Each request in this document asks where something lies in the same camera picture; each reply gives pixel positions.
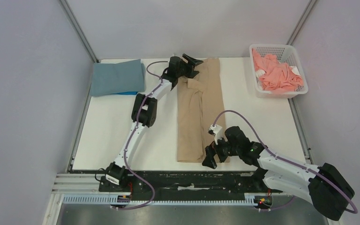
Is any white garment in basket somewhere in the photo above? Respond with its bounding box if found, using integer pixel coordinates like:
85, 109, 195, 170
290, 66, 300, 76

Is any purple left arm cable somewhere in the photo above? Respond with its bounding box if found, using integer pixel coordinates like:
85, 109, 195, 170
118, 60, 169, 211

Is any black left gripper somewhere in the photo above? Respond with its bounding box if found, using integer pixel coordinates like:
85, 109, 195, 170
176, 54, 203, 80

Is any folded grey-blue t shirt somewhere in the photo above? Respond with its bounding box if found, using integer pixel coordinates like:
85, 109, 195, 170
90, 59, 141, 97

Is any left aluminium frame rail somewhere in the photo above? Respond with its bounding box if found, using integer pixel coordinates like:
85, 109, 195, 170
58, 0, 100, 63

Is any beige t shirt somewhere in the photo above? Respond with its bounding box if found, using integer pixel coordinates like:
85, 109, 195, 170
177, 58, 226, 163

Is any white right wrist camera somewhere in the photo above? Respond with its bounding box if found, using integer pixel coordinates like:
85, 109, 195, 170
208, 124, 224, 145

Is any aluminium frame rail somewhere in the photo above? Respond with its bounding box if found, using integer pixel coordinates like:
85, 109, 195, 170
286, 0, 318, 45
58, 0, 100, 63

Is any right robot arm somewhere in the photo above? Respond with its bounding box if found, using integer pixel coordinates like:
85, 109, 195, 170
202, 125, 355, 221

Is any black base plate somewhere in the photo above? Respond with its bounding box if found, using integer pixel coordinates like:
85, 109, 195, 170
98, 171, 268, 201

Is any white slotted cable duct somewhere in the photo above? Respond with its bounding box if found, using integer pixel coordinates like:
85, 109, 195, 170
62, 194, 258, 207

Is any right aluminium frame rail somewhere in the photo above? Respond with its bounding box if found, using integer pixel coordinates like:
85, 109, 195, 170
286, 0, 318, 45

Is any white plastic basket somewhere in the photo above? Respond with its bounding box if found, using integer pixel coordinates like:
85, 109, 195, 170
249, 44, 308, 98

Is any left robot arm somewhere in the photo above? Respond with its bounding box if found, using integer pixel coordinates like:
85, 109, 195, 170
100, 53, 203, 191

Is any pink t shirt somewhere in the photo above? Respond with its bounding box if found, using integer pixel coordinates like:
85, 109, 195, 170
252, 49, 304, 94

